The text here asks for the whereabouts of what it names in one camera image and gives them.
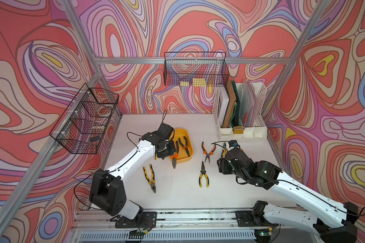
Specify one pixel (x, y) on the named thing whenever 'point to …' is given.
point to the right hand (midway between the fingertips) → (223, 166)
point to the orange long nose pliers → (211, 153)
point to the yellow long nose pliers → (203, 172)
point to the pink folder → (254, 112)
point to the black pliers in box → (186, 147)
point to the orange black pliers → (175, 157)
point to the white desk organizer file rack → (243, 132)
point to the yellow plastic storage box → (183, 145)
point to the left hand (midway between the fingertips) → (175, 151)
